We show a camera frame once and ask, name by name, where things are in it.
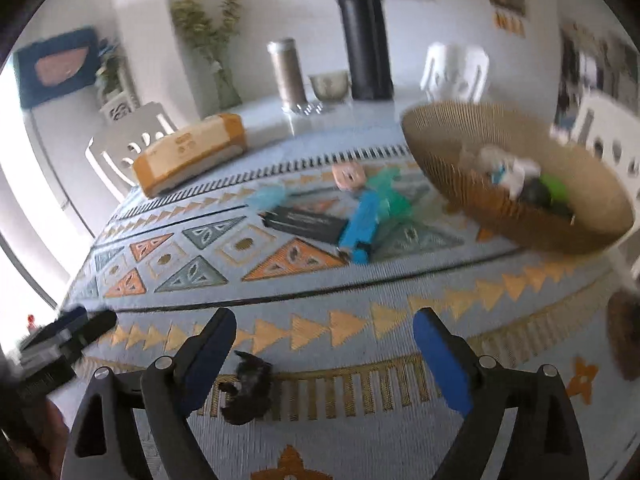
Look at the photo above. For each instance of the white refrigerator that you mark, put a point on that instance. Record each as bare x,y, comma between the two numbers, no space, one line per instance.
60,160

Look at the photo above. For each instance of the wall photo collage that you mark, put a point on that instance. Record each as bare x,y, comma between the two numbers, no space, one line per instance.
595,60

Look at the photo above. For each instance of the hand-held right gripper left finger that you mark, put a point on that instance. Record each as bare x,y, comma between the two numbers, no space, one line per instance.
210,355

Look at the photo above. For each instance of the tall black thermos bottle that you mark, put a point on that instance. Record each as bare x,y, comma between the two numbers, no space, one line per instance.
365,45

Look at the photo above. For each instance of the yellow wall decals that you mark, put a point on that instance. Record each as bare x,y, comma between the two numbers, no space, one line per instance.
510,24

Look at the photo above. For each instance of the green potted plant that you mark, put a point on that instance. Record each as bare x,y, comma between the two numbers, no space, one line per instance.
110,67

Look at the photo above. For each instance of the small glass bowl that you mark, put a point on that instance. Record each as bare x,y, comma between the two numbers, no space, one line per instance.
329,85

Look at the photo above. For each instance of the blue cloth with pink patch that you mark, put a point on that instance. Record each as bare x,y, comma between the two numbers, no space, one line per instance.
55,67

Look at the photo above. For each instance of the dark brown round object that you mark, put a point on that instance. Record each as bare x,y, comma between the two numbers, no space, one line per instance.
625,335

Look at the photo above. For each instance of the white carved plant stand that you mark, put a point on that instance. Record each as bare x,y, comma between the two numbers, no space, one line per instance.
120,107

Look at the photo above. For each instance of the small black figurine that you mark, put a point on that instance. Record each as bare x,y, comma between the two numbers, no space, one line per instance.
250,385

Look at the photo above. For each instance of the small pink square device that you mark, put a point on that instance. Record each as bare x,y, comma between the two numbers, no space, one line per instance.
352,176

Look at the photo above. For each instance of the teal green translucent flame piece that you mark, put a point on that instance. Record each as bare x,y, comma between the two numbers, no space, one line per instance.
395,195

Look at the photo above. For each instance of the glass vase with flowers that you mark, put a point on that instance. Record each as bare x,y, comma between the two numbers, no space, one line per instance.
225,90

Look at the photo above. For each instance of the glass coaster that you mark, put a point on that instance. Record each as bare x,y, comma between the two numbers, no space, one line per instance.
302,108

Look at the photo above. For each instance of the blue lighter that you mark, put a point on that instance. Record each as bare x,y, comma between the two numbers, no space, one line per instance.
360,225

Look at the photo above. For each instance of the champagne metal thermos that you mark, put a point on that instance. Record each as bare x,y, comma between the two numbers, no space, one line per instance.
287,75

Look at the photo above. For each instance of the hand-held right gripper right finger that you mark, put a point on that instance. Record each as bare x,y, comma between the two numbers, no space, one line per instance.
442,360

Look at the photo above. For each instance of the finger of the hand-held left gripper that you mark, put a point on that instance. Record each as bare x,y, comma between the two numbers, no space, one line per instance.
95,327
60,325

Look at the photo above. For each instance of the white carved chair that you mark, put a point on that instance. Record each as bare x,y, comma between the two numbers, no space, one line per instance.
450,57
107,155

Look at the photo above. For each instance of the gold ribbed bowl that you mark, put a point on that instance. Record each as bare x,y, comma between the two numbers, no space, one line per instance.
450,160

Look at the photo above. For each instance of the black rectangular box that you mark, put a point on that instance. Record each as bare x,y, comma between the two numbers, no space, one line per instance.
305,222

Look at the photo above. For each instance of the orange tissue pack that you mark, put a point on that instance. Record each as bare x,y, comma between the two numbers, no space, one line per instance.
190,155

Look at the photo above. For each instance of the blue white black-headed figurine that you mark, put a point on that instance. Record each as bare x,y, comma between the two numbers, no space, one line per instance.
510,170

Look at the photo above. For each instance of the patterned woven tablecloth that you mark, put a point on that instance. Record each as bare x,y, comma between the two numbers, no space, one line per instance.
350,285

